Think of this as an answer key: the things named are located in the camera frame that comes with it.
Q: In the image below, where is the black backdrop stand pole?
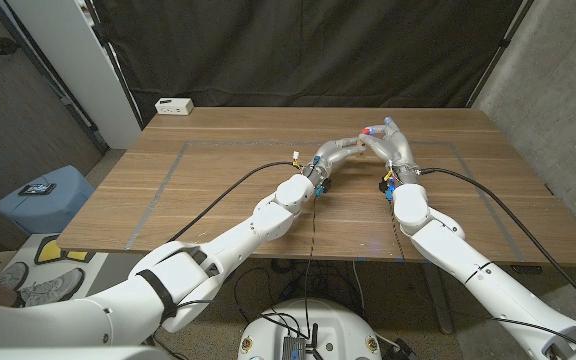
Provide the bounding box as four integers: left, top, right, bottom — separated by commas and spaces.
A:
466, 0, 537, 109
83, 0, 145, 130

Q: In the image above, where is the black metal rail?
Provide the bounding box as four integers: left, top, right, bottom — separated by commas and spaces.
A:
0, 0, 109, 154

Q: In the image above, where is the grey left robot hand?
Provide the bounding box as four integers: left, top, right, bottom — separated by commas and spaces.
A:
301, 137, 368, 194

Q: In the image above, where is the black backdrop curtain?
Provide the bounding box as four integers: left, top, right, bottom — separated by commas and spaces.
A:
87, 0, 537, 127

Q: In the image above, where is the thin black right wrist wire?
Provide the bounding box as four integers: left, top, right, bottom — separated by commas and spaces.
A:
388, 195, 576, 350

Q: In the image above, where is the grey table leg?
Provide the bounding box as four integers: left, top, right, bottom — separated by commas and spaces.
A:
425, 272, 455, 335

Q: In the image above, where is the thin black left wrist wire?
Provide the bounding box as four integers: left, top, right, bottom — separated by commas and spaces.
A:
302, 195, 319, 336

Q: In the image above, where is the white board yellow black marking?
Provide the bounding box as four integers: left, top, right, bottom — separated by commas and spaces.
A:
20, 232, 112, 274

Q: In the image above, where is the white power strip box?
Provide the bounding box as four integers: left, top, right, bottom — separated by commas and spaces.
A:
154, 97, 195, 116

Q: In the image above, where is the blue plastic stool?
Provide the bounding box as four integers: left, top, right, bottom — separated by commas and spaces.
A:
0, 165, 96, 236

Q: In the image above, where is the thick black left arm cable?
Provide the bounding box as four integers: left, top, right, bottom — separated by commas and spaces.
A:
166, 160, 300, 245

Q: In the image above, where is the white floor cable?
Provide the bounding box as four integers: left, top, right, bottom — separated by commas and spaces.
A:
351, 260, 367, 314

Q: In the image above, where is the black door handle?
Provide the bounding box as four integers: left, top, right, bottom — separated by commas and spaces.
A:
0, 37, 22, 56

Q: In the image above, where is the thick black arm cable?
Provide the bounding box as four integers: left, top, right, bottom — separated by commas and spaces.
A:
166, 160, 300, 245
419, 166, 576, 322

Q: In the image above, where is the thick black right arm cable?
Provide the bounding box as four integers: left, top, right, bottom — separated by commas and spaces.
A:
419, 166, 576, 322

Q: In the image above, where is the black floor cable tangle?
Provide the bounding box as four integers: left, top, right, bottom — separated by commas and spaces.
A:
232, 258, 364, 321

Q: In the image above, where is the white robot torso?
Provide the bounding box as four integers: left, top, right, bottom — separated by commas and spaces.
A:
237, 298, 383, 360

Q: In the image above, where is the white wall panel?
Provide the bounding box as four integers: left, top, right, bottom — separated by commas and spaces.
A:
5, 0, 142, 150

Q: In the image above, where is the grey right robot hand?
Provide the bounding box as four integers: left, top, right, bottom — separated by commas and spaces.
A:
357, 116, 422, 186

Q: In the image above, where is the black plug beside torso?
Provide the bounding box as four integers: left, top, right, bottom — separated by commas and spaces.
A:
391, 338, 417, 360

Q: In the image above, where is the black smartphone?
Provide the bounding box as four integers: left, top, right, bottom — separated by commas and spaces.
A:
18, 182, 58, 197

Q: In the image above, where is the thin black wrist wire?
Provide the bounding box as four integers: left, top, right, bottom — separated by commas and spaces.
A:
302, 195, 319, 336
388, 195, 576, 350

